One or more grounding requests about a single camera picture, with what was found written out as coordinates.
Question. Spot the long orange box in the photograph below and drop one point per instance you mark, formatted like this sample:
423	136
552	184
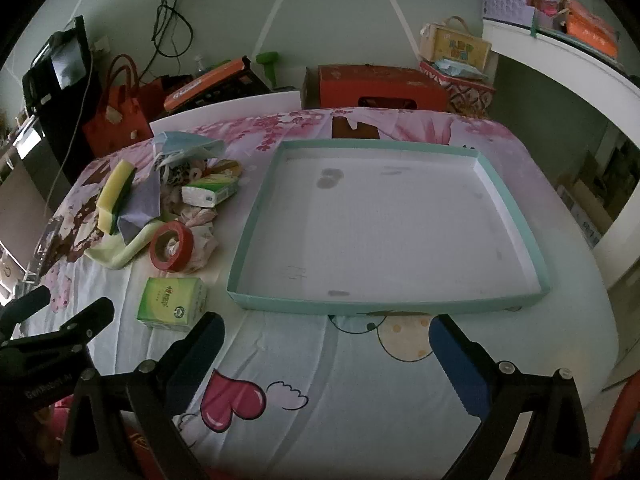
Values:
205	82

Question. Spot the yellow green sponge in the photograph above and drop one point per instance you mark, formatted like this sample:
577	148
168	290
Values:
115	185

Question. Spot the purple plastic pouch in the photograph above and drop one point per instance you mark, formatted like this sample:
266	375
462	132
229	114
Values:
145	205

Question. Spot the orange carton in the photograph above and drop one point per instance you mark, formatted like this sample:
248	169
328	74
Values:
592	27

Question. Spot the shallow teal cardboard box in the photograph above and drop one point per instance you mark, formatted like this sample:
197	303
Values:
380	220

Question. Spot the pink floral scrunchie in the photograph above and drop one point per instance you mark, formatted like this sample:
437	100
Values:
200	220

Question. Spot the red tote bag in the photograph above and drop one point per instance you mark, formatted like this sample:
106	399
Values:
117	120

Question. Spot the red patterned box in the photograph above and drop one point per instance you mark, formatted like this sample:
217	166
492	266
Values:
470	95

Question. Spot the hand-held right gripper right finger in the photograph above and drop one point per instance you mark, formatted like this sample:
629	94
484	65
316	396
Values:
455	375

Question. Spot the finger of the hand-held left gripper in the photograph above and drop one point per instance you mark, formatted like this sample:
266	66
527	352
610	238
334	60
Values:
90	317
30	304

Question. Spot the red curved object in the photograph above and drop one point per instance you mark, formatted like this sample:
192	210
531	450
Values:
620	430

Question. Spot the leopard print scrunchie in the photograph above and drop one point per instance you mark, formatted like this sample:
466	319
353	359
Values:
177	175

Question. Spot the brown snack packet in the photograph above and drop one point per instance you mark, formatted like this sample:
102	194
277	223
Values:
230	166

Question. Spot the red tape roll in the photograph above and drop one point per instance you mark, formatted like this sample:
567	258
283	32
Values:
185	247

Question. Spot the clear pump bottle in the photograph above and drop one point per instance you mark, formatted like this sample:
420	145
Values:
199	66

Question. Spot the white board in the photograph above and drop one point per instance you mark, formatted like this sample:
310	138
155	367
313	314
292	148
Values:
225	110

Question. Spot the blue face mask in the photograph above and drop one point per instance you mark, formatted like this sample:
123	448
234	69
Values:
180	141

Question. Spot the white green tissue pack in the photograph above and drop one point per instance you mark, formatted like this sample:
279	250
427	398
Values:
207	192

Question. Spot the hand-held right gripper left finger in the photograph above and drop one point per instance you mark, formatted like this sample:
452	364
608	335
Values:
194	360

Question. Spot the green plastic object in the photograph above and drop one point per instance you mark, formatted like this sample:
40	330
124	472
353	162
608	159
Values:
267	60

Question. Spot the white curved shelf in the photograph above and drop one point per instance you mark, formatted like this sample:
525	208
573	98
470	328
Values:
565	75

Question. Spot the grey cabinet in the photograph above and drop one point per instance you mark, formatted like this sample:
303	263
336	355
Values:
25	185

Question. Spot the cartoon printed bedsheet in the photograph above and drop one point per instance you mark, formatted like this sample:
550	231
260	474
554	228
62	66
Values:
300	360

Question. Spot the light green cloth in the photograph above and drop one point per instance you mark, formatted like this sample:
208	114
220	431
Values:
125	252

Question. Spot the wet wipes pack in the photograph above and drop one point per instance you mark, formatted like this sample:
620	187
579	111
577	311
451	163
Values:
460	67

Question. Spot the red wooden stool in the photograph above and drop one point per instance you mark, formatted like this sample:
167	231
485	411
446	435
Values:
380	85

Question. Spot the black device with screen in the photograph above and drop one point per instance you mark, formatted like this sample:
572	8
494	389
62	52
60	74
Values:
65	67

